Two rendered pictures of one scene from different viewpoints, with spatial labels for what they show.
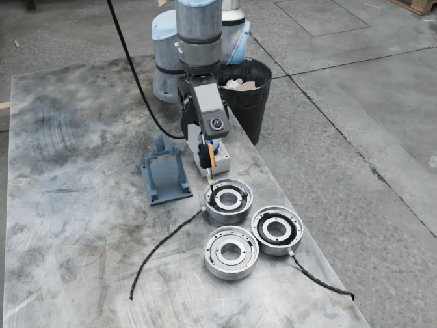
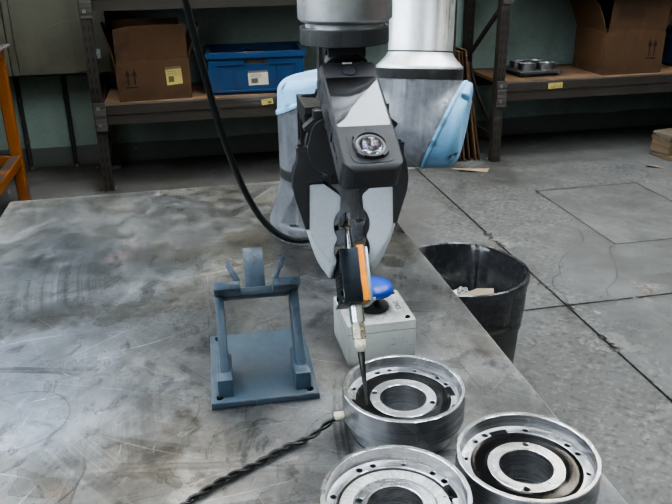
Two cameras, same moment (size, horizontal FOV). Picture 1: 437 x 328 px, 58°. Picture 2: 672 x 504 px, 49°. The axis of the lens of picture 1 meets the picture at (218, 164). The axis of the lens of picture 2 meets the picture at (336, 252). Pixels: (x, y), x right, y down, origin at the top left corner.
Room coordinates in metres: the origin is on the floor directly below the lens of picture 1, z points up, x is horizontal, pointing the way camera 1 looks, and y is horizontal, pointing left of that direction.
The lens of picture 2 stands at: (0.02, -0.05, 1.19)
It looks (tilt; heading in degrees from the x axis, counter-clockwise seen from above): 23 degrees down; 9
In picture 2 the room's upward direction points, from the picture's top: 1 degrees counter-clockwise
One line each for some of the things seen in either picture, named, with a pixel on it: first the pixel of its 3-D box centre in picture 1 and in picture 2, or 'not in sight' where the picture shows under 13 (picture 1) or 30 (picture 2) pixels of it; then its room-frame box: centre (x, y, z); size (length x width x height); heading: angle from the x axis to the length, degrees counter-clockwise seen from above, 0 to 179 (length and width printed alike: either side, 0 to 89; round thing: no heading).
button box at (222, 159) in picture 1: (211, 156); (372, 322); (0.70, 0.02, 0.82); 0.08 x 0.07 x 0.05; 20
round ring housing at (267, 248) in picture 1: (276, 231); (525, 475); (0.48, -0.12, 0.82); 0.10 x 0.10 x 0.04
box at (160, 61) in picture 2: not in sight; (152, 58); (3.82, 1.51, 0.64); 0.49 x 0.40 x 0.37; 115
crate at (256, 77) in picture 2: not in sight; (255, 67); (4.03, 1.01, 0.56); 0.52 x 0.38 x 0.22; 107
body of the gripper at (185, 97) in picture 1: (199, 84); (343, 99); (0.63, 0.04, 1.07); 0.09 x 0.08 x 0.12; 18
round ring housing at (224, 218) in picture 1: (228, 201); (403, 405); (0.56, -0.02, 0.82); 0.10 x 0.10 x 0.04
